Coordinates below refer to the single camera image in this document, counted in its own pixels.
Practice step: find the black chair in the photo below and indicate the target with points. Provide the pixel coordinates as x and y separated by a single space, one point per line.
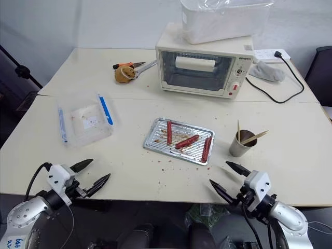
320 70

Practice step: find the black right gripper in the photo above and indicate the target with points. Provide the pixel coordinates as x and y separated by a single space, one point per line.
246 198

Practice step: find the cream toaster oven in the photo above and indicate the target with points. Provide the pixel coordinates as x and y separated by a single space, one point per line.
199 70

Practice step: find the white power strip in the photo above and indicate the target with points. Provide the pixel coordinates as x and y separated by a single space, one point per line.
264 55

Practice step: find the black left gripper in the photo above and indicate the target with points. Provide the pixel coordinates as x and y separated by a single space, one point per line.
77 191

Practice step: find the green bag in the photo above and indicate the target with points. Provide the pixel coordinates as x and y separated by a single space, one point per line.
205 215

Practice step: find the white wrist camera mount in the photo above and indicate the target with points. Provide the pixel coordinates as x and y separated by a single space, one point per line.
258 184
59 176

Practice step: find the black tripod stand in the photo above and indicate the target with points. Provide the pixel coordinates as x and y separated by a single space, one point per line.
22 71

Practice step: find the wooden stick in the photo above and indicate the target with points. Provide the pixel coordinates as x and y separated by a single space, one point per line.
256 138
238 129
258 135

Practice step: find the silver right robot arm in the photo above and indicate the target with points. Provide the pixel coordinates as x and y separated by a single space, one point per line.
288 216

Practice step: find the grey paper cup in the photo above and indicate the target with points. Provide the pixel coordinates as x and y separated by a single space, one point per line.
240 149

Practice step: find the clear box with blue clips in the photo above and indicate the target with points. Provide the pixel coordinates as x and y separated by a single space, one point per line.
85 122

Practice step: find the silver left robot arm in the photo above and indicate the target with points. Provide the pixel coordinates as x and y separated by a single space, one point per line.
24 214

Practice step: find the white plastic-wrapped container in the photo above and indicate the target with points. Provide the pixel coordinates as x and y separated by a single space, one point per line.
220 23

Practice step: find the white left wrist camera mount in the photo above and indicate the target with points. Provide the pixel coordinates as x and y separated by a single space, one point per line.
59 176

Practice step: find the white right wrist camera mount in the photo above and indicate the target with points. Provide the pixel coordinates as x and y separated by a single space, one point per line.
258 184

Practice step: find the dark rounded shape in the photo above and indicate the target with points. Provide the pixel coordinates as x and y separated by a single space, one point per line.
141 237
201 237

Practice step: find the silver baking tray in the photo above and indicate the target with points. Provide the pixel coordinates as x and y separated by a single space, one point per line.
160 141

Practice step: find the grey oven mitt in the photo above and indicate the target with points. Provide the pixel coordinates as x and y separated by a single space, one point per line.
268 71

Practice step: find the red sausage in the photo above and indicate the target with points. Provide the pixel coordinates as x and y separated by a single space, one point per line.
169 133
187 141
206 150

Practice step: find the brown plush toy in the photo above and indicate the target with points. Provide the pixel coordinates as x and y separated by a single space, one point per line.
124 75

